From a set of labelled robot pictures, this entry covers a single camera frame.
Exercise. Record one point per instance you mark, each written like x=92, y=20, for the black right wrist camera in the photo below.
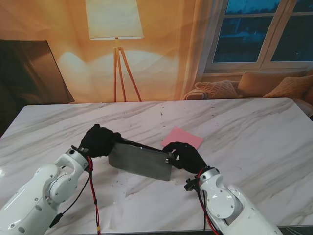
x=190, y=185

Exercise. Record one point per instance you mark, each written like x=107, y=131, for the printed living room backdrop cloth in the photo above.
x=159, y=61

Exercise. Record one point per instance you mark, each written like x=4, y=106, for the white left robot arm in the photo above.
x=36, y=195

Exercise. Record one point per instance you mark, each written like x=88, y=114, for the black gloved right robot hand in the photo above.
x=188, y=156

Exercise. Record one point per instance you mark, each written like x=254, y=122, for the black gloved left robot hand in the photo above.
x=99, y=142

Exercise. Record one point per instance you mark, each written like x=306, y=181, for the pink paper document stack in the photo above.
x=183, y=135

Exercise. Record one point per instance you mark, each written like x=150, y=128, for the grey zippered storage pouch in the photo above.
x=141, y=161

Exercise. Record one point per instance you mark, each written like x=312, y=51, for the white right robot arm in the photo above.
x=230, y=203

